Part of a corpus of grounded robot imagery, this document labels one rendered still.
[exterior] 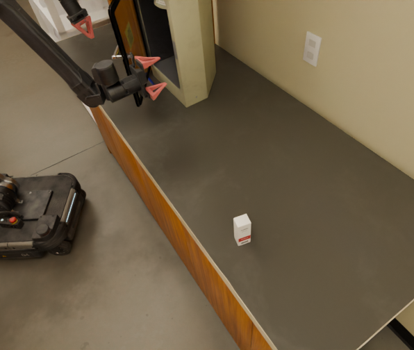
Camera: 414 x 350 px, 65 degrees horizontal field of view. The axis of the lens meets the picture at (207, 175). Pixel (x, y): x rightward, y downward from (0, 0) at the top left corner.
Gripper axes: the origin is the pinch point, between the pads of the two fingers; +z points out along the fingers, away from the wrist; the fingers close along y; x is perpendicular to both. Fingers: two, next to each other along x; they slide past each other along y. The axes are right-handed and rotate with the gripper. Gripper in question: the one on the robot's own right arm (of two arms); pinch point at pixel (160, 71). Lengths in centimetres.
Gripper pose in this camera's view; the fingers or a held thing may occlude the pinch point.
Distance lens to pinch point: 118.7
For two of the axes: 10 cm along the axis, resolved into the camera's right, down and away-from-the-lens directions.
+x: -5.3, -5.7, 6.2
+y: -1.3, -6.7, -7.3
